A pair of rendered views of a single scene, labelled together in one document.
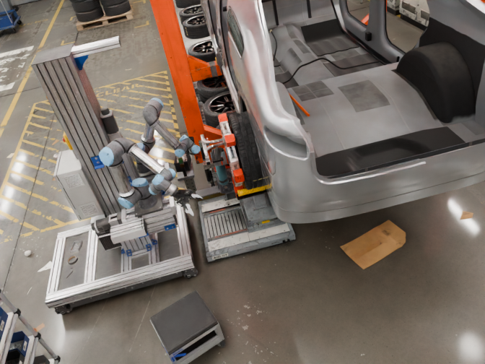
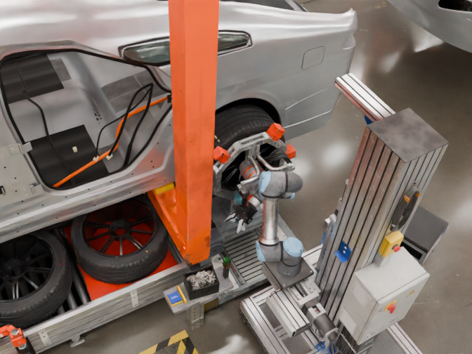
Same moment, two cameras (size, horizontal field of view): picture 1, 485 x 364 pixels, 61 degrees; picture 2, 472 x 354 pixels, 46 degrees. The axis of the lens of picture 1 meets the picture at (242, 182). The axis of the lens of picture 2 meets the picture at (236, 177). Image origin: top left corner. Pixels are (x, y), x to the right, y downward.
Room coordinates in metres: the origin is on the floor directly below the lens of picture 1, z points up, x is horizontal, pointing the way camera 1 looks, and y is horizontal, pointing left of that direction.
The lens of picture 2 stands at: (4.25, 2.20, 3.62)
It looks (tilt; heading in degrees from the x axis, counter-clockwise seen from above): 49 degrees down; 241
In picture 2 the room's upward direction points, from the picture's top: 5 degrees clockwise
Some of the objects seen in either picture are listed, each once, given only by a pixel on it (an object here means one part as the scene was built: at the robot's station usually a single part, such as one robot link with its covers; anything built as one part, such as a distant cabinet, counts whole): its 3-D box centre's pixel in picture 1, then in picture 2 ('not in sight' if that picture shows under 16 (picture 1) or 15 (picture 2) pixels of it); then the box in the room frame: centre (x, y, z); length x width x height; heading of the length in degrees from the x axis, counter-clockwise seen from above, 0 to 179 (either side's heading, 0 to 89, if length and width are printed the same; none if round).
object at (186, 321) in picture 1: (188, 332); (409, 234); (1.79, 0.62, 0.17); 0.43 x 0.36 x 0.34; 115
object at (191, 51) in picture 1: (208, 53); not in sight; (6.60, 0.10, 0.39); 0.66 x 0.66 x 0.24
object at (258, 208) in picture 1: (258, 196); (232, 199); (2.97, -0.12, 0.32); 0.40 x 0.30 x 0.28; 4
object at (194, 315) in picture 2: (189, 180); (194, 307); (3.57, 0.55, 0.21); 0.10 x 0.10 x 0.42; 4
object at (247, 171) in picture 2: (223, 156); (254, 175); (2.96, 0.12, 0.85); 0.21 x 0.14 x 0.14; 94
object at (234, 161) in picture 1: (231, 154); (248, 168); (2.96, 0.05, 0.85); 0.54 x 0.07 x 0.54; 4
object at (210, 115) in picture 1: (230, 110); (18, 275); (4.58, -0.04, 0.39); 0.66 x 0.66 x 0.24
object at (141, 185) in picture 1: (141, 187); not in sight; (2.58, 0.77, 0.98); 0.13 x 0.12 x 0.14; 142
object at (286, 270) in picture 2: (143, 163); (289, 261); (3.08, 0.82, 0.87); 0.15 x 0.15 x 0.10
